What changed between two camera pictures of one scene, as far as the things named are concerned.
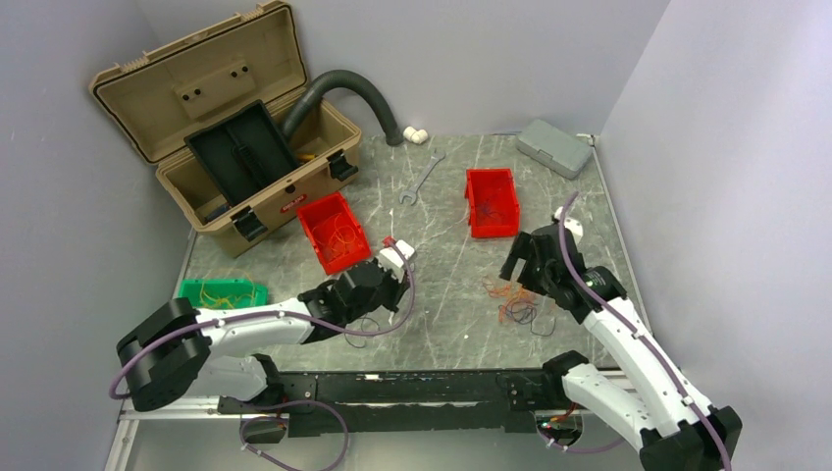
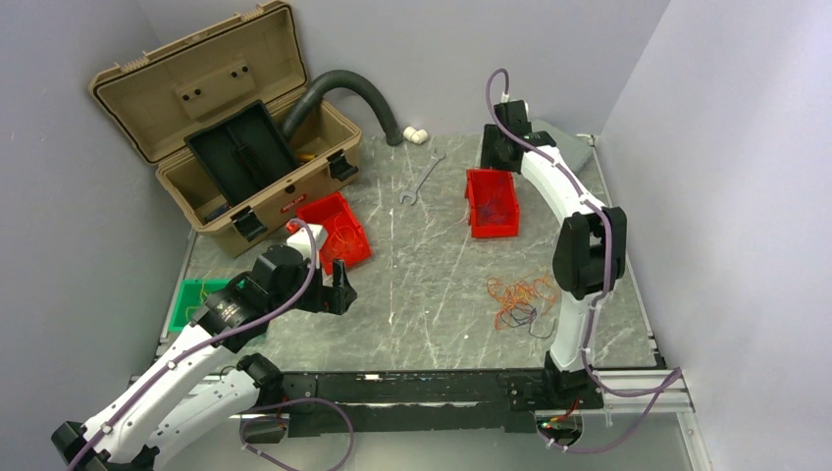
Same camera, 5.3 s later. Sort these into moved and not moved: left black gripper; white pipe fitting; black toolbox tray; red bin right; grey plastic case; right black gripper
Moved: left black gripper; right black gripper
Not moved: grey plastic case; white pipe fitting; black toolbox tray; red bin right
